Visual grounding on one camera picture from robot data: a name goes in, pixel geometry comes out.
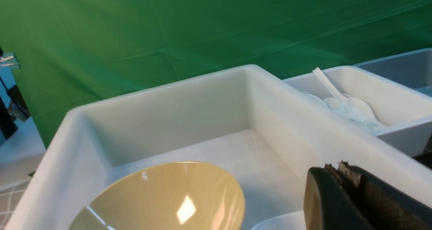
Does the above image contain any white spoon centre of pile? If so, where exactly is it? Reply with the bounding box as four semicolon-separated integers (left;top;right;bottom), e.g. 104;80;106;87
345;97;378;122

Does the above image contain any teal plastic bin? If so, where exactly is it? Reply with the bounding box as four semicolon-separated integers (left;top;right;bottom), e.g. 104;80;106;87
354;48;432;97

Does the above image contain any large translucent white bin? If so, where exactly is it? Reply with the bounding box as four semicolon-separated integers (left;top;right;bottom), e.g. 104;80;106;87
6;65;431;230

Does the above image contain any upright white spoon in bin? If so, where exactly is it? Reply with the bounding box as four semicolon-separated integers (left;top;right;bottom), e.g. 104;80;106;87
312;67;347;103

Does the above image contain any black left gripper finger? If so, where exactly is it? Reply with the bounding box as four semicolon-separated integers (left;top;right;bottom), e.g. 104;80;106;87
303;161;432;230

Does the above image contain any small white plastic bin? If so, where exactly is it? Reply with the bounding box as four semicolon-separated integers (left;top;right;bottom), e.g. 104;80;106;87
283;65;432;158

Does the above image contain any yellow-green noodle bowl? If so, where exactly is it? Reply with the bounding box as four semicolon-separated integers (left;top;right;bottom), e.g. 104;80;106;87
69;162;245;230

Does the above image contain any green backdrop cloth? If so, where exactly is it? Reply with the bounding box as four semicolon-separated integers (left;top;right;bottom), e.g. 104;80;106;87
0;0;432;146

